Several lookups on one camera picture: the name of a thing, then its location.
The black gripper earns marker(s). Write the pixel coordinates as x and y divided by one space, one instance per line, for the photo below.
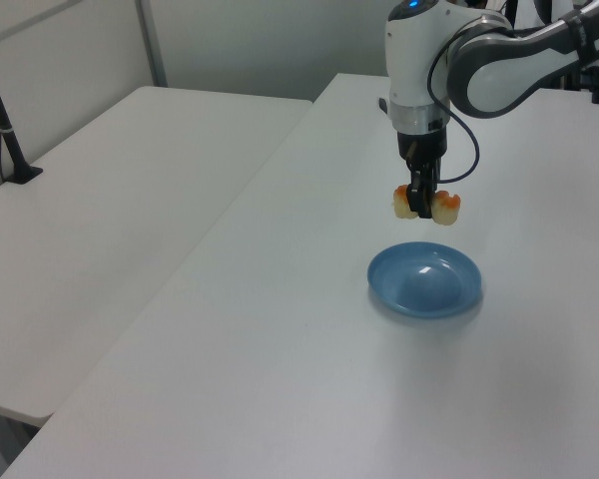
421 147

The orange glazed bread loaf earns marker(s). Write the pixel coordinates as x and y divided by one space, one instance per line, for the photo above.
446 209

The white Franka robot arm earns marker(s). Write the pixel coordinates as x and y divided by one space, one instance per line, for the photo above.
410 60

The blue round plate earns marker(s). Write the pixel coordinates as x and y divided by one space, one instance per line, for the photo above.
424 282

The white side table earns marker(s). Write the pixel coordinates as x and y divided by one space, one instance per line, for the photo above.
105 224

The grey partition post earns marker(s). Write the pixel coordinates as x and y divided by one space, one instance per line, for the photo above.
152 45

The black camera stand pole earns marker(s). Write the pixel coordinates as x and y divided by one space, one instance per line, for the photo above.
5 130

